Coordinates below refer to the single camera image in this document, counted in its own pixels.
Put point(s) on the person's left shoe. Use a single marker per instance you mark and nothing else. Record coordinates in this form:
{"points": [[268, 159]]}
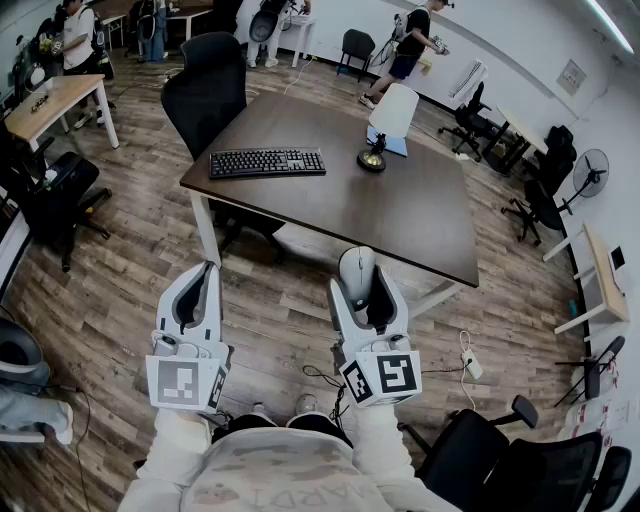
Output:
{"points": [[259, 409]]}

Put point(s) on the person's right forearm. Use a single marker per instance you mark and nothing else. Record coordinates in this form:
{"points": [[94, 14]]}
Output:
{"points": [[380, 440]]}

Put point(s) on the person's black trousers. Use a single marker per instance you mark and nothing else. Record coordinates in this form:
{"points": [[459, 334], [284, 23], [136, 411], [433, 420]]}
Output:
{"points": [[320, 424]]}

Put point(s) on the person's left forearm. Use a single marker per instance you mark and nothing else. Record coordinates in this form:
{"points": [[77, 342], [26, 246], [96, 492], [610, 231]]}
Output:
{"points": [[175, 445]]}

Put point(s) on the white plastic bags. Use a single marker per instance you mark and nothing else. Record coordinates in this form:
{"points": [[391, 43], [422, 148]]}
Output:
{"points": [[590, 417]]}

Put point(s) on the black keyboard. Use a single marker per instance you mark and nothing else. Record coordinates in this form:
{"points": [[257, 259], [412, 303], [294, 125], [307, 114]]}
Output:
{"points": [[265, 162]]}

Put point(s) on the black folding chair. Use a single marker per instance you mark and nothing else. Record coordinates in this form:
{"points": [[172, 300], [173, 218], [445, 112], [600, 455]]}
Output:
{"points": [[592, 377]]}

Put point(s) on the white wall panel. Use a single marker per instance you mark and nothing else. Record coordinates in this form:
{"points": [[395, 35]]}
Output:
{"points": [[571, 77]]}

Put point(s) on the grey computer mouse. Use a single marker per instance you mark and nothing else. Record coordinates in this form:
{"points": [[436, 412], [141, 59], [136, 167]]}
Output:
{"points": [[356, 272]]}

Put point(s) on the black plain chair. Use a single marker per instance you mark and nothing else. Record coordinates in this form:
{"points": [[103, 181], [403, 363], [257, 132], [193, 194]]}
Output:
{"points": [[357, 47]]}

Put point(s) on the black standing fan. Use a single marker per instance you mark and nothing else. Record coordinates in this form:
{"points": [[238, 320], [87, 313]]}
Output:
{"points": [[592, 172]]}

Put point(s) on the white desk wooden top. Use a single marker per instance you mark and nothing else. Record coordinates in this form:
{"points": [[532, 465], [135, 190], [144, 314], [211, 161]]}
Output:
{"points": [[605, 277]]}

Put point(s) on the blue notebook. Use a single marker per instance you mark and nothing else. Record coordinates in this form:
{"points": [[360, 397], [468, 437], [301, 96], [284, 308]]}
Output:
{"points": [[397, 146]]}

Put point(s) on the white cloth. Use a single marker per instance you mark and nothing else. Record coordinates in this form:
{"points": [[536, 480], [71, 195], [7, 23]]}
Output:
{"points": [[470, 77]]}

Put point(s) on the white shade table lamp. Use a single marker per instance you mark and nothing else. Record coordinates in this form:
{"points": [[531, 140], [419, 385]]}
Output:
{"points": [[395, 110]]}

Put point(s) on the person's beige sweatshirt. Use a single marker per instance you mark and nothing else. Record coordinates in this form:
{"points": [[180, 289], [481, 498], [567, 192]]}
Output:
{"points": [[280, 475]]}

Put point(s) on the person's shoe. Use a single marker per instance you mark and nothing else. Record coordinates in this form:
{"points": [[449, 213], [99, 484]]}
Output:
{"points": [[259, 409], [307, 403]]}

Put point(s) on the black high-back office chair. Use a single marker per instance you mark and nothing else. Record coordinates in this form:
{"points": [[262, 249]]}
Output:
{"points": [[205, 90]]}

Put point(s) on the round white table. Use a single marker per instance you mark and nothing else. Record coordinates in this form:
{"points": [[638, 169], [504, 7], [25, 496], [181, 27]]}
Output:
{"points": [[525, 131]]}

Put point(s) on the person's right shoe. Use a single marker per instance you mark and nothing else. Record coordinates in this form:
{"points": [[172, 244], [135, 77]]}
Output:
{"points": [[307, 403]]}

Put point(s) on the light wooden desk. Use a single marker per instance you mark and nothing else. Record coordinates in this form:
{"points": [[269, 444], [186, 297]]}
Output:
{"points": [[50, 102]]}

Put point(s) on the black mesh office chair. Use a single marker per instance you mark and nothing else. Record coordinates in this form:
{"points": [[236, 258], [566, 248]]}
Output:
{"points": [[465, 450], [555, 475]]}

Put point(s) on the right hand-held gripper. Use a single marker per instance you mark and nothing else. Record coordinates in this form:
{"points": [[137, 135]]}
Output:
{"points": [[395, 375]]}

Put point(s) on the small white table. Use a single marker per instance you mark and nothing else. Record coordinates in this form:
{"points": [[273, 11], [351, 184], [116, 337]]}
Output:
{"points": [[304, 25]]}

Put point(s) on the white power strip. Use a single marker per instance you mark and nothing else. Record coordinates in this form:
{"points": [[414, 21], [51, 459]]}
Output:
{"points": [[472, 364]]}

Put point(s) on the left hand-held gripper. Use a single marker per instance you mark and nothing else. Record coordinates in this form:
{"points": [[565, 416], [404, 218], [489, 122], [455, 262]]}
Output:
{"points": [[175, 382]]}

